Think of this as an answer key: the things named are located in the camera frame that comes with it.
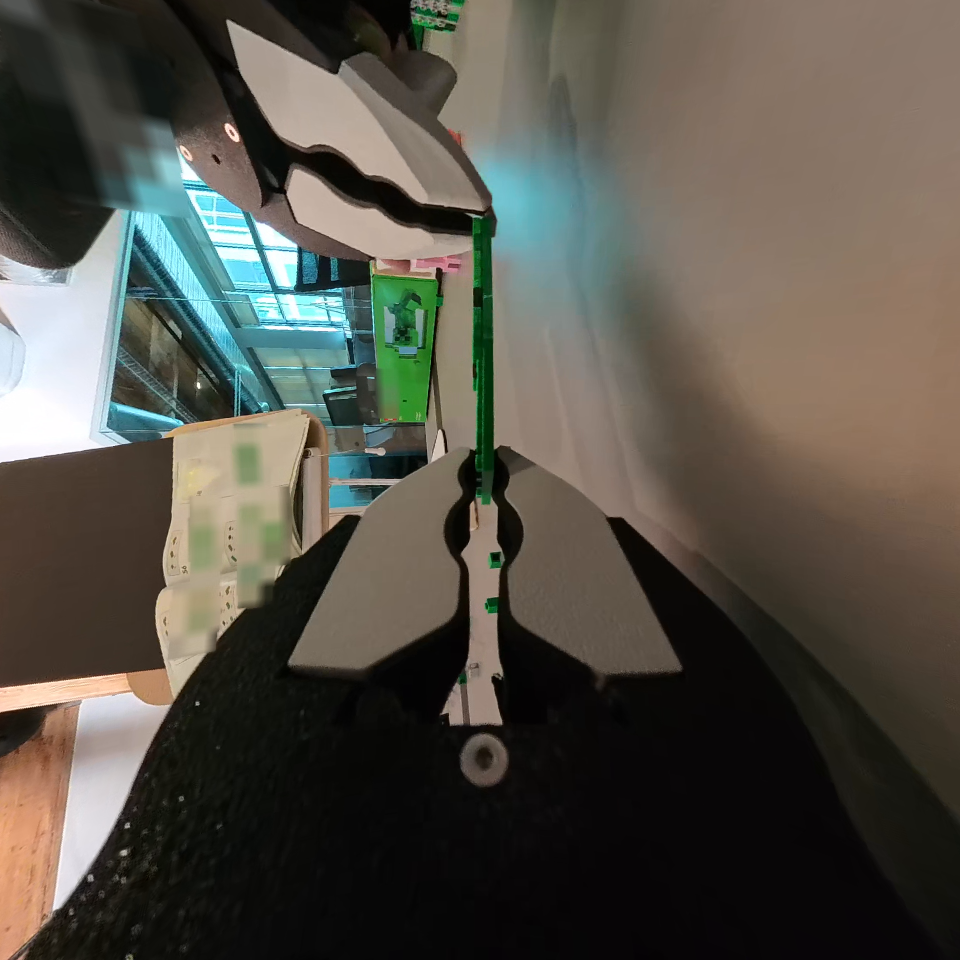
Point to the green toy box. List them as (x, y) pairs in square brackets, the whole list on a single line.
[(405, 352)]

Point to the green bricks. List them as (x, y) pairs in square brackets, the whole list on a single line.
[(495, 559)]

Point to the white rounded object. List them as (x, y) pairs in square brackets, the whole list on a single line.
[(9, 356)]

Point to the black mesh chair back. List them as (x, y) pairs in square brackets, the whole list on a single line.
[(322, 271)]

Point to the large glass window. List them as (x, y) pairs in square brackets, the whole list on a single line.
[(187, 360)]

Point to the green brick baseplate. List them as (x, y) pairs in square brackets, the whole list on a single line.
[(485, 337)]

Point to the black office chair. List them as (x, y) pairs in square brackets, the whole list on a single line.
[(345, 405)]

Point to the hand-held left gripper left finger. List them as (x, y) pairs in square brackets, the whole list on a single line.
[(375, 585)]

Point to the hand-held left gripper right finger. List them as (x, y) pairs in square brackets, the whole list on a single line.
[(585, 585)]

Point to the person's dark clothing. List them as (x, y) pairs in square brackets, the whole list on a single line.
[(34, 195)]

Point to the dark brown panel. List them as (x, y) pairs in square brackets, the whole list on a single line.
[(75, 562)]

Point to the plywood board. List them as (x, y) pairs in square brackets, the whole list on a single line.
[(319, 487)]

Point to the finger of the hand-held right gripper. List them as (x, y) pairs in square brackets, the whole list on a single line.
[(337, 214), (375, 127)]

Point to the pink brick model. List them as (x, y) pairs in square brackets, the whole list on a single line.
[(435, 264)]

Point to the green and white brick model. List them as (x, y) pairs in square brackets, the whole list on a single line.
[(435, 13)]

